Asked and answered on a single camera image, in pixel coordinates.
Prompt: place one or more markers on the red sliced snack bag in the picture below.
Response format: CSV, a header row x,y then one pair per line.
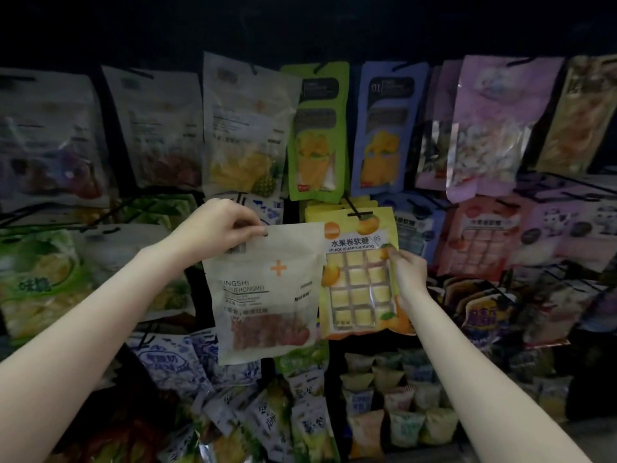
x,y
482,241

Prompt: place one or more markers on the blue yellow curvy snack bag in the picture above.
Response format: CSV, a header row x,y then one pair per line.
x,y
482,313

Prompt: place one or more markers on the pink marshmallow packet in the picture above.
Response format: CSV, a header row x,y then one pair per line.
x,y
497,130

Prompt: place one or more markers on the person's right hand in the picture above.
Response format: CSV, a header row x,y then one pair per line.
x,y
407,275

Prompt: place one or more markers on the white dried fruit pouch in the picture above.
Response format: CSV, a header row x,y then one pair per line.
x,y
111,250

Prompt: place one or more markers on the yellow orange-cube snack bag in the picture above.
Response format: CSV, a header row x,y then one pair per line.
x,y
357,284
333,205

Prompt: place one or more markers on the purple cow candy bag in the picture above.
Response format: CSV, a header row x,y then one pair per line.
x,y
549,231

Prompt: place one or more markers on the green yellow-fruit snack bag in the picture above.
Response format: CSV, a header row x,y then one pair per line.
x,y
169,209
39,284

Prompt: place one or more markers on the blue fruit roll candy packet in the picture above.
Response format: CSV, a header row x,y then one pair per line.
x,y
419,231

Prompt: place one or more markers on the row of pale green pouches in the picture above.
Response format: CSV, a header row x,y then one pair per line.
x,y
400,400

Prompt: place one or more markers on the green dried mango packet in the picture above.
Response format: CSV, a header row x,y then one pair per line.
x,y
316,139

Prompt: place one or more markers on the blue dried mango packet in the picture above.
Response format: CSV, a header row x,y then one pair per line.
x,y
386,130

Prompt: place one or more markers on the gold egg tart candy bag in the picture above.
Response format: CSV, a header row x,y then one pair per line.
x,y
583,115

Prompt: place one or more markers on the person's left forearm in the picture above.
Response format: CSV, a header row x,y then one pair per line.
x,y
77,352

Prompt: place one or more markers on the person's right forearm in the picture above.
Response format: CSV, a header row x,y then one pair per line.
x,y
492,390

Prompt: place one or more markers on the row of white blue pouches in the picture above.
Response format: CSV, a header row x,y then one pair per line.
x,y
212,400

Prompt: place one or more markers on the white red dried fruit packet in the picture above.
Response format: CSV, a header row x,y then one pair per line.
x,y
265,303

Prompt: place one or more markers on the person's left hand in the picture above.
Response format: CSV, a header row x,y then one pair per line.
x,y
217,231

